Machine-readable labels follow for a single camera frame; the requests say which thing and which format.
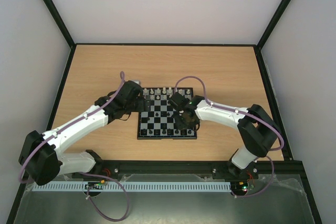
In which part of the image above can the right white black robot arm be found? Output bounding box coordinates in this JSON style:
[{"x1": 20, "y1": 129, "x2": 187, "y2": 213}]
[{"x1": 168, "y1": 92, "x2": 280, "y2": 178}]

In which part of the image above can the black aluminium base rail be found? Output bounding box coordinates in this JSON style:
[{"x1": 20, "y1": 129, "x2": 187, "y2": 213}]
[{"x1": 70, "y1": 159, "x2": 305, "y2": 180}]

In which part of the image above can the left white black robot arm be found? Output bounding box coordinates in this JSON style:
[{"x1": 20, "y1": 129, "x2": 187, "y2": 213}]
[{"x1": 18, "y1": 80, "x2": 146, "y2": 186}]

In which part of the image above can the black frame post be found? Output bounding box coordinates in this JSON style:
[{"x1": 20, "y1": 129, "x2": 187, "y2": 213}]
[
  {"x1": 27, "y1": 0, "x2": 76, "y2": 49},
  {"x1": 256, "y1": 0, "x2": 308, "y2": 49}
]

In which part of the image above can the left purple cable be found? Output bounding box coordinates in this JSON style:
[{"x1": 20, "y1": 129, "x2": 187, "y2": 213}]
[{"x1": 19, "y1": 71, "x2": 130, "y2": 220}]

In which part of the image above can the black magnetic chess board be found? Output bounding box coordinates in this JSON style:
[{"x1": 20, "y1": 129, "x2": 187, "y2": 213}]
[{"x1": 137, "y1": 87, "x2": 197, "y2": 140}]

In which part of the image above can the black frame post left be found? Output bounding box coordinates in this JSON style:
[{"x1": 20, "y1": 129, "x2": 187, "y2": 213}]
[{"x1": 27, "y1": 0, "x2": 76, "y2": 49}]

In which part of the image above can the black frame post right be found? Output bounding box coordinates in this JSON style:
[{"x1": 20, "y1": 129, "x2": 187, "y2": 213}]
[{"x1": 256, "y1": 0, "x2": 308, "y2": 49}]

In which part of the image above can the light blue slotted cable duct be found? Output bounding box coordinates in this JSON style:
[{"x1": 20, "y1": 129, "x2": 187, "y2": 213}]
[{"x1": 32, "y1": 182, "x2": 231, "y2": 193}]

